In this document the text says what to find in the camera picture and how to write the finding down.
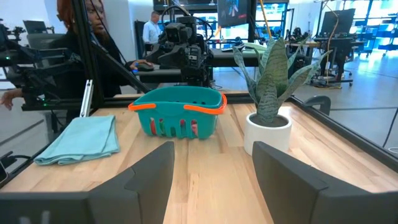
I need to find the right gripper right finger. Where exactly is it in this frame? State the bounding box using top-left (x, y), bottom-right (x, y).
top-left (251, 141), bottom-right (352, 224)

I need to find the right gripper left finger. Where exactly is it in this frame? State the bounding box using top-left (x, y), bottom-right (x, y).
top-left (88, 141), bottom-right (176, 224)

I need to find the teal basket with orange rim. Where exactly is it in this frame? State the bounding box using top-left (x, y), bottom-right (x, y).
top-left (127, 85), bottom-right (228, 140)

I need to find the snake plant in white pot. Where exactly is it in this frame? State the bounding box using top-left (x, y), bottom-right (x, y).
top-left (232, 36), bottom-right (333, 156)

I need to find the person's hand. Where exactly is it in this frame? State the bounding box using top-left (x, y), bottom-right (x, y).
top-left (129, 59), bottom-right (154, 71)
top-left (0, 89), bottom-right (16, 111)

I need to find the person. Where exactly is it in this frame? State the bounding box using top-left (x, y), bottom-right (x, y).
top-left (142, 11), bottom-right (162, 44)
top-left (0, 0), bottom-right (155, 111)

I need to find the computer monitor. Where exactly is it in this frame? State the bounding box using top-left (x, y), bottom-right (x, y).
top-left (216, 0), bottom-right (249, 29)

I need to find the folded light blue cloth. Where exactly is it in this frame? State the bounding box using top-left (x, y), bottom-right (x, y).
top-left (33, 114), bottom-right (121, 166)

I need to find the black table clamp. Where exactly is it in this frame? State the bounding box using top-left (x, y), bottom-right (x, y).
top-left (303, 95), bottom-right (332, 116)

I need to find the black workstation desk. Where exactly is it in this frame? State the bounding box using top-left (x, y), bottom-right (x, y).
top-left (313, 36), bottom-right (355, 88)

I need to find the black monitor on stand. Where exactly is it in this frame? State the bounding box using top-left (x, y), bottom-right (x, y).
top-left (320, 8), bottom-right (356, 37)

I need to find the black machine on stand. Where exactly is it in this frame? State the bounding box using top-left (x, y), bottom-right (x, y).
top-left (0, 18), bottom-right (80, 111)

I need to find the blue shelving rack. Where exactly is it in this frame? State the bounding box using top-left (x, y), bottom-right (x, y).
top-left (354, 0), bottom-right (398, 57)

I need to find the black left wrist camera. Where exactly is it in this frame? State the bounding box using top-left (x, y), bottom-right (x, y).
top-left (164, 15), bottom-right (197, 45)

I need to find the yellow cable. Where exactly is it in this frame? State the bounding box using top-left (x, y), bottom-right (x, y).
top-left (259, 0), bottom-right (273, 38)

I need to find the silver metal bracket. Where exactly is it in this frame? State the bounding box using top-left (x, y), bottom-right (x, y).
top-left (80, 79), bottom-right (94, 118)

